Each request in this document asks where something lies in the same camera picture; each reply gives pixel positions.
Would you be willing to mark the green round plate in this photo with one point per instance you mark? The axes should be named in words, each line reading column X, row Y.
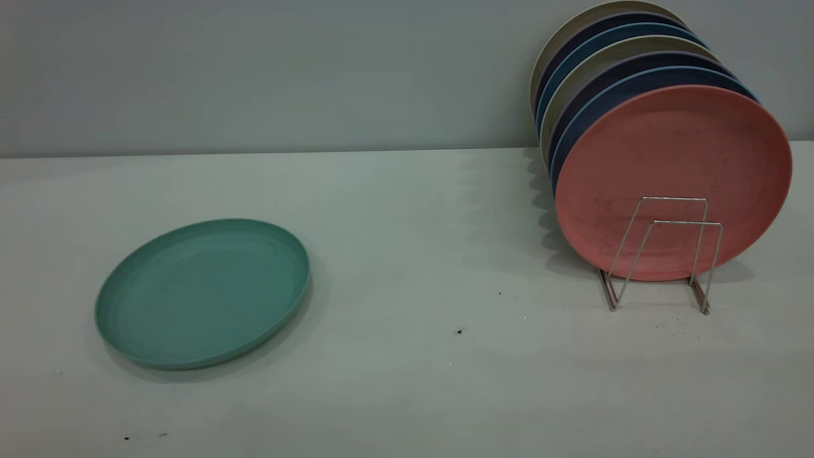
column 203, row 292

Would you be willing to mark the dark purple round plate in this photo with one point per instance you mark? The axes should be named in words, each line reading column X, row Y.
column 572, row 38
column 572, row 95

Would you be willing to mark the beige round plate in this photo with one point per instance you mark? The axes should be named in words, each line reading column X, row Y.
column 572, row 24
column 572, row 74

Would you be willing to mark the teal blue round plate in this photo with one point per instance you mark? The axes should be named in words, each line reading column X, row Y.
column 572, row 53

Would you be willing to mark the pink round plate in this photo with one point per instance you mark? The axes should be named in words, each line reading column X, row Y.
column 674, row 146

